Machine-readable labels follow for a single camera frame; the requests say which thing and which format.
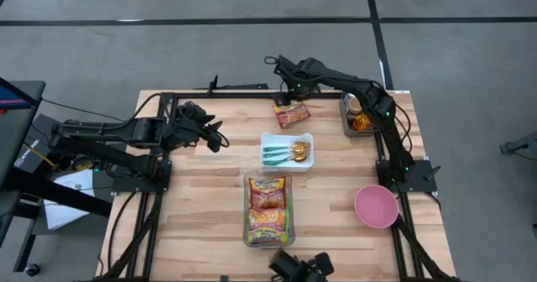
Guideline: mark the black equipment box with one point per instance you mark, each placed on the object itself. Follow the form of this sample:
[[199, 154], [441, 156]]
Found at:
[[42, 131]]

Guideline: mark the clear plastic storage bin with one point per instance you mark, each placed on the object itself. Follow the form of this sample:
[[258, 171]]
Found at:
[[246, 231]]

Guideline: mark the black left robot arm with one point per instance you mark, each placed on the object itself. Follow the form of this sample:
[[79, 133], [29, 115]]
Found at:
[[105, 133]]

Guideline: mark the black bulky device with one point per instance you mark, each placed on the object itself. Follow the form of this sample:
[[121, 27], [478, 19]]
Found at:
[[298, 269]]

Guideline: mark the grey equipment base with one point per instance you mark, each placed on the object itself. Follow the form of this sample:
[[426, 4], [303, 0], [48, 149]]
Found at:
[[524, 143]]

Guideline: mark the lime chili shrimp ramen pack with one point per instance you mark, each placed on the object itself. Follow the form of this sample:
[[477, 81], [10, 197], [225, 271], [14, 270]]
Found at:
[[268, 227]]

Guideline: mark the red yellow ramen pack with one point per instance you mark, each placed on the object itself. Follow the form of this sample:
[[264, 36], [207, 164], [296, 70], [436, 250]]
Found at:
[[293, 115], [267, 194]]

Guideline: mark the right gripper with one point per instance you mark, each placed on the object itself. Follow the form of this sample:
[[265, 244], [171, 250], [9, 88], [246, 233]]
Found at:
[[300, 76]]

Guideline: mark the gold-lid herb jar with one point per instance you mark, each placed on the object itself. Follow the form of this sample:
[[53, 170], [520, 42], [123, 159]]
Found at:
[[354, 103]]

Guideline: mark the dark grey desk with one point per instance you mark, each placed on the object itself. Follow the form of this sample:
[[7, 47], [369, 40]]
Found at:
[[17, 139]]

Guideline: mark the black desk monitor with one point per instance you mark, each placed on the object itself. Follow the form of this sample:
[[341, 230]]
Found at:
[[10, 99]]

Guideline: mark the white paper sheet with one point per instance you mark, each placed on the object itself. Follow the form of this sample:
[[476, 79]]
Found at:
[[73, 181]]

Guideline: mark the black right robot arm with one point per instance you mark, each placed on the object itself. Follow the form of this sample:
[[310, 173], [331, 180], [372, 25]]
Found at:
[[386, 106]]

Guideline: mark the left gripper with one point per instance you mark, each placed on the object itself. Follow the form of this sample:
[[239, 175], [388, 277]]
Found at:
[[189, 124]]

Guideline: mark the white cutting board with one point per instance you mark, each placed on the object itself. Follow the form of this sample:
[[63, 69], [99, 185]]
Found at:
[[285, 139]]

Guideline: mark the small clear plastic container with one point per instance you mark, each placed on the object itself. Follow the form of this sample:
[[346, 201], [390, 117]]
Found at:
[[348, 131]]

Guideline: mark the pink bowl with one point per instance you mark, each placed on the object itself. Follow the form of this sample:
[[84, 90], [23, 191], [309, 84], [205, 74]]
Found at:
[[375, 206]]

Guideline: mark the brown food pouch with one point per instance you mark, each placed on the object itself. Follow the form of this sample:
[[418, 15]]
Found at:
[[361, 122]]

